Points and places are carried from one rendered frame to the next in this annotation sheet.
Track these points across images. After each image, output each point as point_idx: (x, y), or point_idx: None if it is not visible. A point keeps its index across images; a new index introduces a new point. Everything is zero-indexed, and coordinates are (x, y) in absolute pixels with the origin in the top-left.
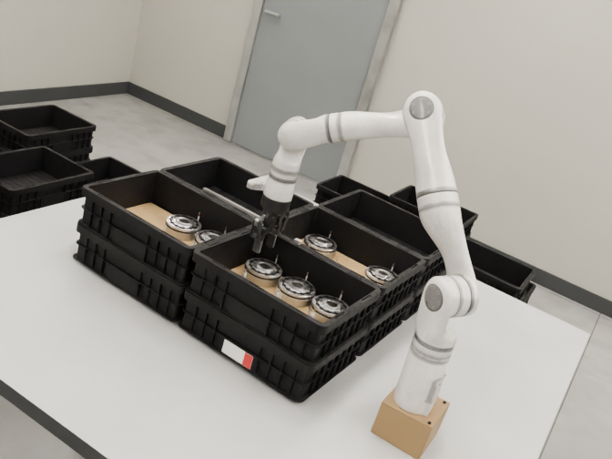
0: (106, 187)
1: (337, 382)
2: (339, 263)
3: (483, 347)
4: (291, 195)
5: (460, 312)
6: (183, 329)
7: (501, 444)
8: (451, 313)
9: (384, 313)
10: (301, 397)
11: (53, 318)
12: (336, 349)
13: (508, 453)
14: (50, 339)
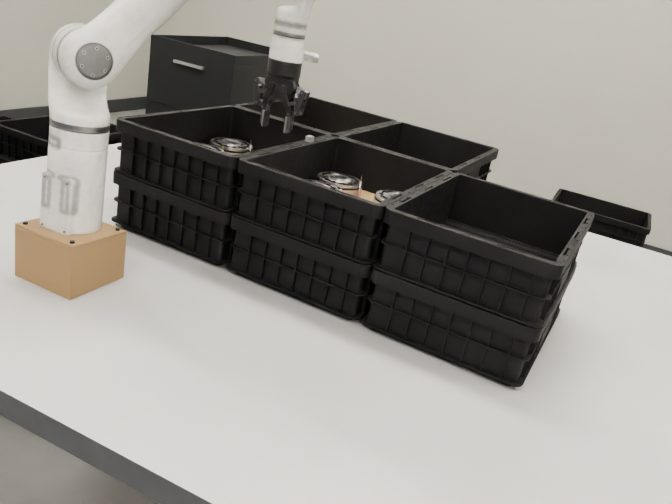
0: (330, 107)
1: (165, 251)
2: (282, 150)
3: (363, 415)
4: (278, 51)
5: (54, 60)
6: None
7: (46, 357)
8: (49, 57)
9: (265, 226)
10: (119, 220)
11: None
12: (154, 186)
13: (24, 360)
14: None
